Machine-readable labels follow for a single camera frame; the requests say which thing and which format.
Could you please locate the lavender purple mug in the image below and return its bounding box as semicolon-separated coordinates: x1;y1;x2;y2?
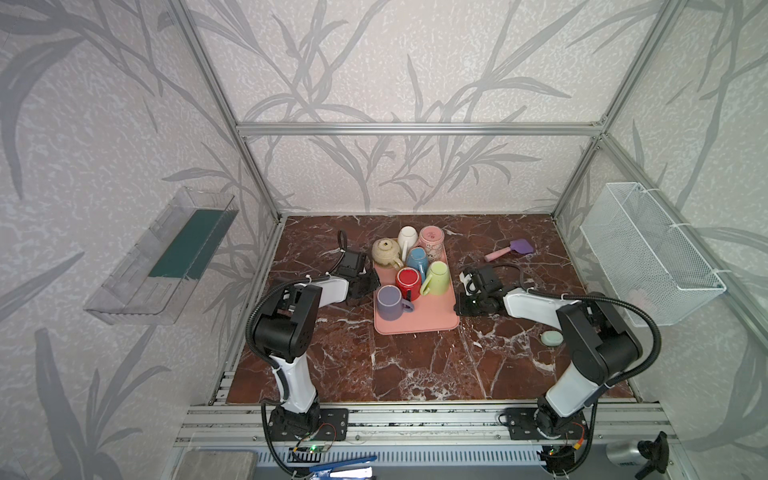
376;285;414;321

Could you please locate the red mug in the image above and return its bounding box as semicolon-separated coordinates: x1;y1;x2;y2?
395;267;422;302

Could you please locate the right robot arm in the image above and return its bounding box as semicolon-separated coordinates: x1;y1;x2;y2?
454;265;662;439

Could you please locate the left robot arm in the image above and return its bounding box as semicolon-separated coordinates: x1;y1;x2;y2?
245;249;380;430

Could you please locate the beige speckled round mug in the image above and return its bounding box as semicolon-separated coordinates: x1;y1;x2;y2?
371;238;404;269

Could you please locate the light green mug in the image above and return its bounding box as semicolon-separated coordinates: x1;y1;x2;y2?
420;261;451;296

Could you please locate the white mug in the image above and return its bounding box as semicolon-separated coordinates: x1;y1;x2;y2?
397;226;419;262

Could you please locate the blue dotted mug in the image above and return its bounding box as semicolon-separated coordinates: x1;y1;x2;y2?
405;246;429;280

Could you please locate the pink patterned mug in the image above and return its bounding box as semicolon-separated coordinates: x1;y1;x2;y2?
419;225;445;261

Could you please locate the pink plastic tray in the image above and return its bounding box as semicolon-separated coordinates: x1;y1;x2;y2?
373;262;459;335

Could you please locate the purple pink spatula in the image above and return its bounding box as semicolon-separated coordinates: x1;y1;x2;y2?
484;239;535;262

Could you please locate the pale green round lid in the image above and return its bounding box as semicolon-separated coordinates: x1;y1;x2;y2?
540;331;564;347

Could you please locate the black clamp knob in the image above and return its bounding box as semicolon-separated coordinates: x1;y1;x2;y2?
606;431;670;480

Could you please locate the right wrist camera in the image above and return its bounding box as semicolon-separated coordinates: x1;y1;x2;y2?
459;272;478;296

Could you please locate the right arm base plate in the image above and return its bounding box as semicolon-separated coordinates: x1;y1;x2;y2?
497;407;587;441

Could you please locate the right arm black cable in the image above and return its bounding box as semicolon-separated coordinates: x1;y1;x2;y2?
491;263;662;475

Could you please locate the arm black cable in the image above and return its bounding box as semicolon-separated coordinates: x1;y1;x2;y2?
245;230;352;479
491;263;662;475

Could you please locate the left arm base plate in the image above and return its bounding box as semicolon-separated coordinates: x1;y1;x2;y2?
267;407;349;442

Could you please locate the white wire basket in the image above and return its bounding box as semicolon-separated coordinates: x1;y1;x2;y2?
581;182;727;326

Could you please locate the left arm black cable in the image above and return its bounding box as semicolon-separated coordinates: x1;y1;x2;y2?
245;230;352;479

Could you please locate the aluminium front rail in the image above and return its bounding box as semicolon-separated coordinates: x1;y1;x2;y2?
173;401;682;466

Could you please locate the clear plastic wall shelf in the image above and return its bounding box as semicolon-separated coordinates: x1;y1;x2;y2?
84;187;239;326

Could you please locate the blue handled tool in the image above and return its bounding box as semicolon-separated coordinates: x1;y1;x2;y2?
309;455;378;480

